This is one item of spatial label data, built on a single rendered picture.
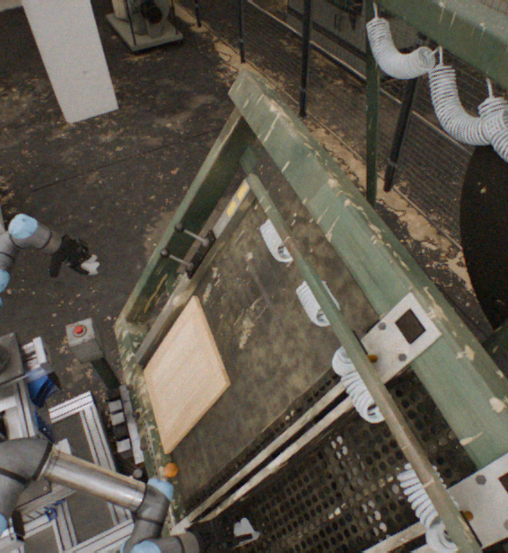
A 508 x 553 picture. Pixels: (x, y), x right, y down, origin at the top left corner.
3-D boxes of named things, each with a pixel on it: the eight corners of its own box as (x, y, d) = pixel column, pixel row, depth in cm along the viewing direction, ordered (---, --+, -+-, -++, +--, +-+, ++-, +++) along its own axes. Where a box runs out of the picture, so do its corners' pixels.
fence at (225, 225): (143, 355, 194) (134, 355, 191) (254, 181, 144) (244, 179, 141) (145, 364, 191) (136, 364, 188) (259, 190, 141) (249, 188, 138)
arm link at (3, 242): (-19, 258, 135) (4, 246, 132) (-7, 232, 142) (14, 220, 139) (1, 272, 141) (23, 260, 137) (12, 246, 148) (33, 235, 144)
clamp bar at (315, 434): (188, 520, 151) (122, 533, 137) (438, 296, 89) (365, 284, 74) (196, 548, 145) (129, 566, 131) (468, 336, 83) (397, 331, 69)
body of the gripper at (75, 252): (93, 258, 152) (67, 242, 142) (76, 273, 153) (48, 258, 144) (89, 243, 156) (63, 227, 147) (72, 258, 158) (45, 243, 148)
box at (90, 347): (78, 345, 212) (65, 324, 198) (102, 337, 215) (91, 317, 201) (82, 365, 205) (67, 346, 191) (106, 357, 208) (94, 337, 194)
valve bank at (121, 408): (109, 401, 213) (93, 380, 194) (137, 392, 216) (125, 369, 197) (130, 504, 183) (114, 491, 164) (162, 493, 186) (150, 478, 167)
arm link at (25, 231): (7, 218, 136) (26, 207, 133) (35, 233, 145) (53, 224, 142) (4, 239, 132) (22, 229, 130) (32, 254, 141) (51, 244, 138)
